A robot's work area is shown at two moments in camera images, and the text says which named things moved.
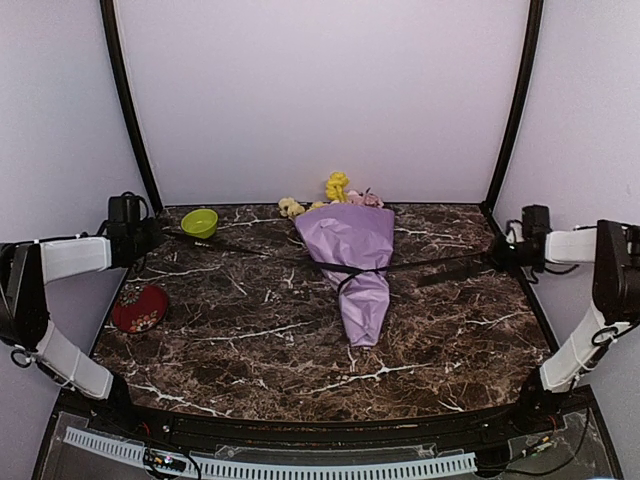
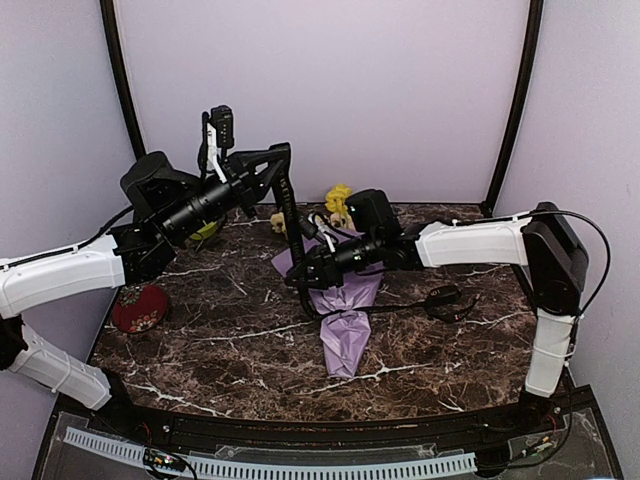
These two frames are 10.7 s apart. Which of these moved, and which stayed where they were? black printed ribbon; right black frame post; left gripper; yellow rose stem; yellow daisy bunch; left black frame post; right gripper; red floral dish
Moved: black printed ribbon; right gripper; left gripper; yellow daisy bunch; yellow rose stem
Stayed: left black frame post; right black frame post; red floral dish
